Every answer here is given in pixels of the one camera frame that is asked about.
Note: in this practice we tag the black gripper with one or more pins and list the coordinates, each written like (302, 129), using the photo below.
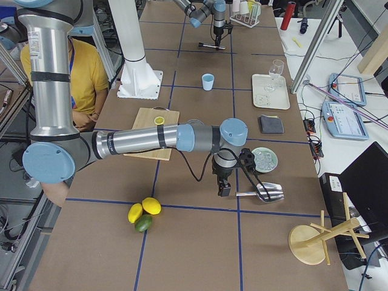
(221, 173)
(217, 31)

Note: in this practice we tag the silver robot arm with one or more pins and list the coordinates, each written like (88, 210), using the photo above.
(63, 142)
(199, 11)

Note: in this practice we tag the pink plastic cup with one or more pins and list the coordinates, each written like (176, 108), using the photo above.
(235, 6)

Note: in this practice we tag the white plastic cup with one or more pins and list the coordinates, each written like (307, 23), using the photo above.
(243, 8)

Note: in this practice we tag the light blue plastic cup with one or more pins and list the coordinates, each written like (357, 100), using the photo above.
(207, 81)

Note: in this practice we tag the yellow plastic cup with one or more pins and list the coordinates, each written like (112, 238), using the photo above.
(250, 4)

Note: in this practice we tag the green plastic cup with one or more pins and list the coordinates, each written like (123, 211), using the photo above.
(256, 11)

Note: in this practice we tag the yellow whole lemon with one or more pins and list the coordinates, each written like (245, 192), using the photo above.
(135, 212)
(151, 206)

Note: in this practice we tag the steel ice scoop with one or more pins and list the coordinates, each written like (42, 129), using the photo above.
(269, 192)

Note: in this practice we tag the green bowl of ice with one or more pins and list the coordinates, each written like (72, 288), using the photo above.
(265, 159)

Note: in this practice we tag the clear wine glass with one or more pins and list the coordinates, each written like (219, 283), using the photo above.
(275, 71)

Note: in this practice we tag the cream bear serving tray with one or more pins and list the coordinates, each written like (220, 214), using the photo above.
(276, 99)

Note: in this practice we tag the grey folded cloth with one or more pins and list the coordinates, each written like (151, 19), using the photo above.
(270, 124)

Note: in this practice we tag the red water bottle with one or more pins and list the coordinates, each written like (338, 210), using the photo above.
(290, 8)

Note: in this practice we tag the green lime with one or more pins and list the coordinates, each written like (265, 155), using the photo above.
(143, 223)

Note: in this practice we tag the round wooden stand base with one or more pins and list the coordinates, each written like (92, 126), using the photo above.
(308, 242)

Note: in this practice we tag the bamboo cutting board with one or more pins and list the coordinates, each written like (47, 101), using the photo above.
(145, 118)

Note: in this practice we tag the blue teach pendant near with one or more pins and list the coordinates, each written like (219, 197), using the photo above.
(343, 122)

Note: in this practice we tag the blue teach pendant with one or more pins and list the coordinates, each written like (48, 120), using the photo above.
(343, 122)
(348, 88)

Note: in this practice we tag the person in yellow shirt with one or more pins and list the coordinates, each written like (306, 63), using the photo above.
(89, 84)

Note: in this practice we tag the black computer monitor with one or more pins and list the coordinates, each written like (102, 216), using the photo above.
(365, 182)

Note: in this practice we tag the blue teach pendant far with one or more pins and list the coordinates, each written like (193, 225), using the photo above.
(348, 88)

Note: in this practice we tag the white wire cup rack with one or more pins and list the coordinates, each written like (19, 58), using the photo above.
(245, 20)

